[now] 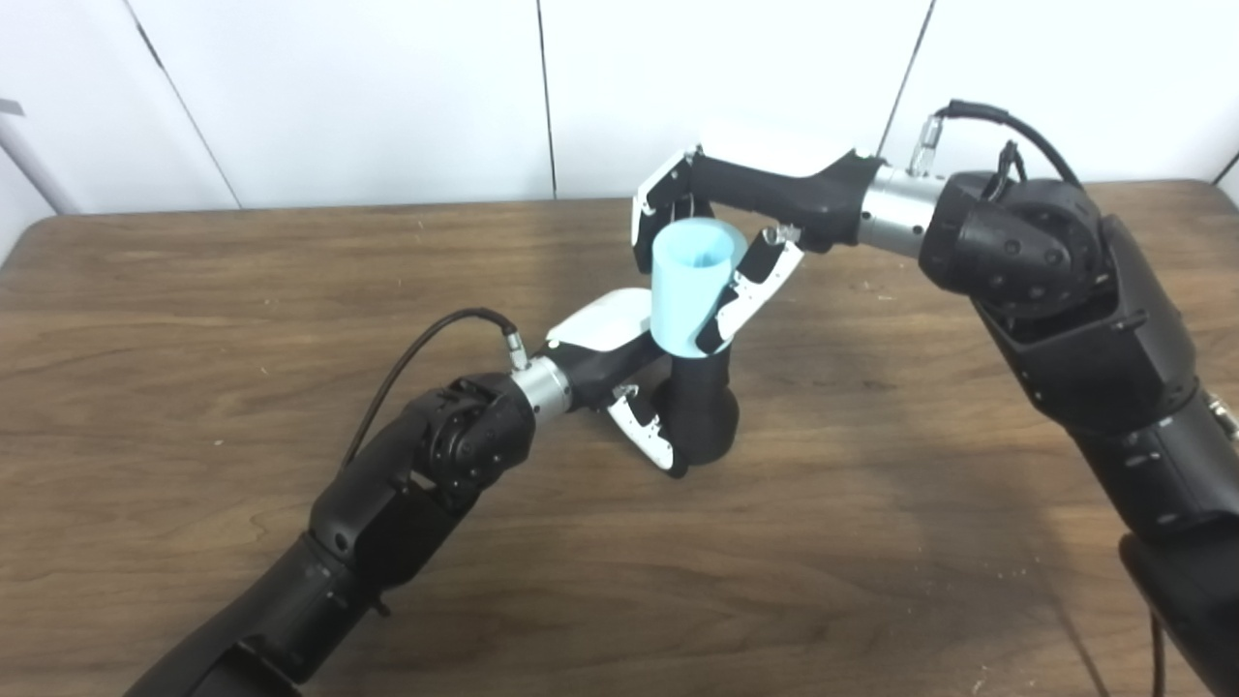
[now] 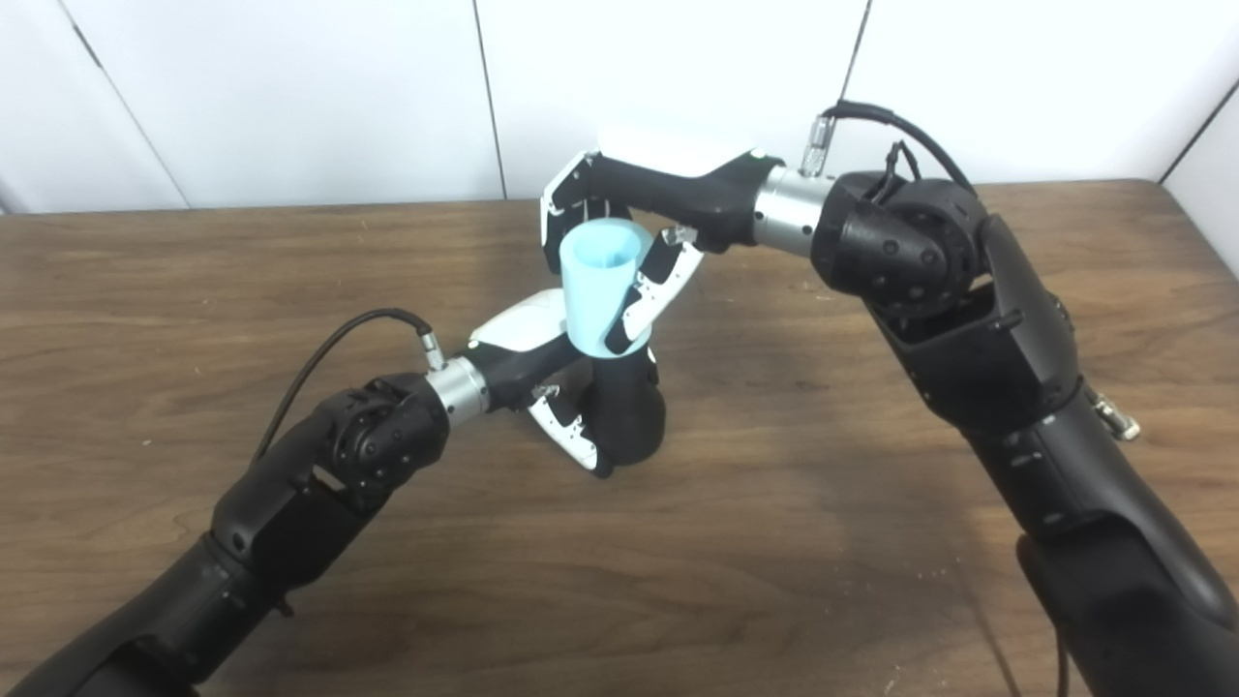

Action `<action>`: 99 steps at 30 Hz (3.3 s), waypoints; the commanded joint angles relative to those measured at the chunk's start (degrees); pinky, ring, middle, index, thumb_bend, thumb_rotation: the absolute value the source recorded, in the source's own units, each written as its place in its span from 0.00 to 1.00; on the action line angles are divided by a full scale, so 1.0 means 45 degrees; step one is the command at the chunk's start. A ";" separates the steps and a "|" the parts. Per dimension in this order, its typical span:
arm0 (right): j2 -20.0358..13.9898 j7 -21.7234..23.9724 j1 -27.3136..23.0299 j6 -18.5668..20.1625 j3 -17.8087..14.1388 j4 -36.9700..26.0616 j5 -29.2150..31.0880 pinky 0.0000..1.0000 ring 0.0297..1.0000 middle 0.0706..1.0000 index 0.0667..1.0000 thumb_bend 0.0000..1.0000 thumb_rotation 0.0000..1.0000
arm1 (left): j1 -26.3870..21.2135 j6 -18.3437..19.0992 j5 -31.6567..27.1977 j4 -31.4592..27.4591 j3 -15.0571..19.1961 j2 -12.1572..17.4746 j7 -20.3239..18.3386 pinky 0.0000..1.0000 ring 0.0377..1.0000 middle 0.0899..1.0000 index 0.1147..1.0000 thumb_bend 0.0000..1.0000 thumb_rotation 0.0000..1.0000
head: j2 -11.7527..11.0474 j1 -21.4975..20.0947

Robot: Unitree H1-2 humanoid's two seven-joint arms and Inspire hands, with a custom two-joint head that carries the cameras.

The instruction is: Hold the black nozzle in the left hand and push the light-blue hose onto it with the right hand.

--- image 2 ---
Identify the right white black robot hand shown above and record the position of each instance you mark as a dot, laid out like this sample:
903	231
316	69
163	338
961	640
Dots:
678	189

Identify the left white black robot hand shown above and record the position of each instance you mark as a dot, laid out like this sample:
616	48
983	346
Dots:
523	339

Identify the black funnel-shaped nozzle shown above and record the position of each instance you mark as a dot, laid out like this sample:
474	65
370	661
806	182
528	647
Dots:
629	411

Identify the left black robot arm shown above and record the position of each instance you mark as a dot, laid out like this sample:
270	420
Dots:
290	513

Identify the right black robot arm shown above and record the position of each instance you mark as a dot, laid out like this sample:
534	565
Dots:
1016	368

